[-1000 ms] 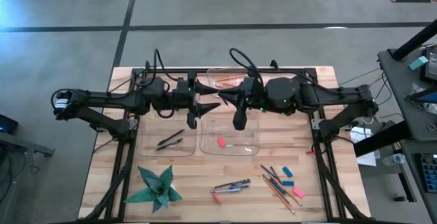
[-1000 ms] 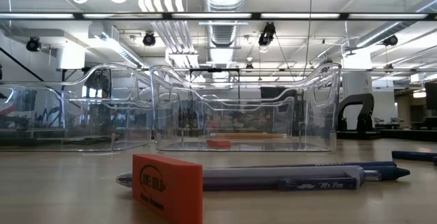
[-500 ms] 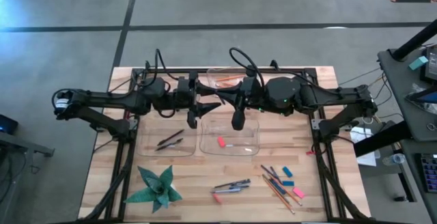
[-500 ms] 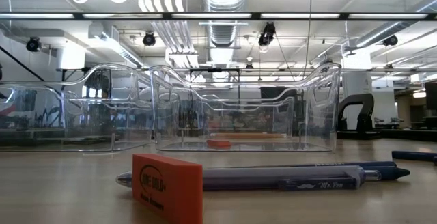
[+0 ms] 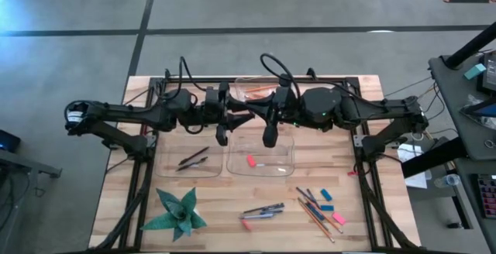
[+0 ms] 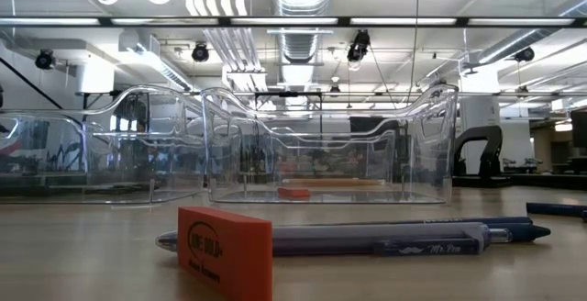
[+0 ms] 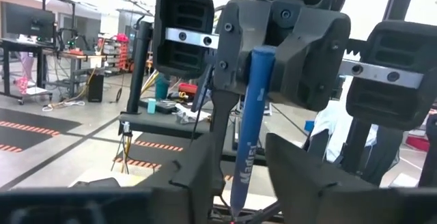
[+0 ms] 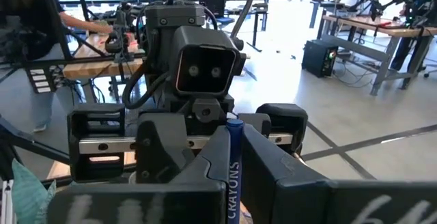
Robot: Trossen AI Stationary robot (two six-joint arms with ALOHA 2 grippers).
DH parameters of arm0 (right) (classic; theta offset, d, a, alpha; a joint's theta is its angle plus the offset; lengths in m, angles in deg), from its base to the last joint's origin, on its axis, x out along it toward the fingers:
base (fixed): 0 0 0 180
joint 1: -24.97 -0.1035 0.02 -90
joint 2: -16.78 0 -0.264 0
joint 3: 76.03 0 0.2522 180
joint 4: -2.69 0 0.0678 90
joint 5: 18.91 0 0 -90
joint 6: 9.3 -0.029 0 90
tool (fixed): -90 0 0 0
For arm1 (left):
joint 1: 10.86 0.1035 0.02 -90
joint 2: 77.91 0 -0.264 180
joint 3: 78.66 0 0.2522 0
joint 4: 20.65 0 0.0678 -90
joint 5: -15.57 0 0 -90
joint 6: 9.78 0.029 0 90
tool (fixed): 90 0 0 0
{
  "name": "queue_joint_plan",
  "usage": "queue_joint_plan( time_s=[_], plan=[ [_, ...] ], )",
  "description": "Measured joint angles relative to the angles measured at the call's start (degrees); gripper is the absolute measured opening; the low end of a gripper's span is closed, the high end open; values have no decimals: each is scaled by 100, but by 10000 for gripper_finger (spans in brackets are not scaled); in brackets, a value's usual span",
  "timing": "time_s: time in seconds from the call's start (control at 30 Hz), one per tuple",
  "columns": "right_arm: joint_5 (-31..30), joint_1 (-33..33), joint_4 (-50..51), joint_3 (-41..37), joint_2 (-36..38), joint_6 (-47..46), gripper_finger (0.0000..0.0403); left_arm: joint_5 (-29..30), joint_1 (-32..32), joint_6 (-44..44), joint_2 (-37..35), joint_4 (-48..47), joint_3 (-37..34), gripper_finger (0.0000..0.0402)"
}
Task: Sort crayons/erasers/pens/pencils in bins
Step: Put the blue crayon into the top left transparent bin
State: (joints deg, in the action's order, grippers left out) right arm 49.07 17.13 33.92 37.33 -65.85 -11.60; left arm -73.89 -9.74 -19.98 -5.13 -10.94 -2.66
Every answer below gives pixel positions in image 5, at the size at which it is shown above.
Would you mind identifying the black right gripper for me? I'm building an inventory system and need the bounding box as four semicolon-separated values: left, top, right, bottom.
246;86;308;129

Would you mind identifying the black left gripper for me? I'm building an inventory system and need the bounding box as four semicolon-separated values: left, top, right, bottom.
203;81;257;132

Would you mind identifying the clear plastic bin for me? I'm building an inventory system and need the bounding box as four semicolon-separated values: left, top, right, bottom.
226;132;296;178
154;133;225;179
233;76;298;104

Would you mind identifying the black pen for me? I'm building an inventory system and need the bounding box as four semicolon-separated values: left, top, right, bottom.
243;202;286;215
177;146;211;166
175;156;209;173

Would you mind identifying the translucent grey Mr. Pen pen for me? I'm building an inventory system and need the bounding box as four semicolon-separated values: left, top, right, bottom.
238;212;278;221

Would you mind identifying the green artificial succulent plant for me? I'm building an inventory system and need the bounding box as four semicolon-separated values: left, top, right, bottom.
139;187;208;242

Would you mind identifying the white paper sheet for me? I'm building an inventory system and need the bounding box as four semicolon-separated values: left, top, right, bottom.
397;142;433;190

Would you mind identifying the black diagonal beam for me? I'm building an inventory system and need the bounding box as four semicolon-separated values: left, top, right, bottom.
401;136;468;179

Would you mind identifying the black side desk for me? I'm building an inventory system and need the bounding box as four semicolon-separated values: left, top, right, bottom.
428;50;496;254

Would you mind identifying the clear plastic bottle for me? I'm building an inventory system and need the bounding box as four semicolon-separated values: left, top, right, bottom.
433;173;461;189

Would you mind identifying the teal box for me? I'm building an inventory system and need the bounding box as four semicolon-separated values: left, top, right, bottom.
463;63;487;81

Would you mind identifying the black diagonal pole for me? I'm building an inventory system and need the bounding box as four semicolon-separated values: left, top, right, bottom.
444;21;496;70

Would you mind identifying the tablet with blue screen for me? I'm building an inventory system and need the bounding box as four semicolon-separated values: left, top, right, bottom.
460;98;496;118

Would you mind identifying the grey metal furniture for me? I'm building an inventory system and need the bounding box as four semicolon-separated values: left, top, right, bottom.
0;147;63;254

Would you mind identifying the black screen device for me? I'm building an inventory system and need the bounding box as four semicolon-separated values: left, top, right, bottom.
477;50;496;94

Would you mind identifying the black device with blue light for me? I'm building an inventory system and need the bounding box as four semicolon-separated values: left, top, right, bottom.
0;129;22;154

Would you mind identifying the keyboard with coloured keys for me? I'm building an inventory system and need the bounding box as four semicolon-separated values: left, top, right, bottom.
476;173;496;219

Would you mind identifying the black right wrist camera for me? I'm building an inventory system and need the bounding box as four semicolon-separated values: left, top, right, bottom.
262;123;280;149

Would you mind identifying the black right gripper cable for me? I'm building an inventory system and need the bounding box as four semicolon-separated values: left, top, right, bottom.
259;52;302;97

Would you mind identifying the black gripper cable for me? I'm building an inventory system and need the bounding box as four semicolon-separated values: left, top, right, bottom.
259;52;302;97
178;55;208;93

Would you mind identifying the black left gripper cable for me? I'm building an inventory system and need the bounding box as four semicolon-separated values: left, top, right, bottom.
178;55;208;93

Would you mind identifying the black metal rig frame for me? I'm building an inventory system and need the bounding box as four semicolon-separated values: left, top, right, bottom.
87;67;431;254

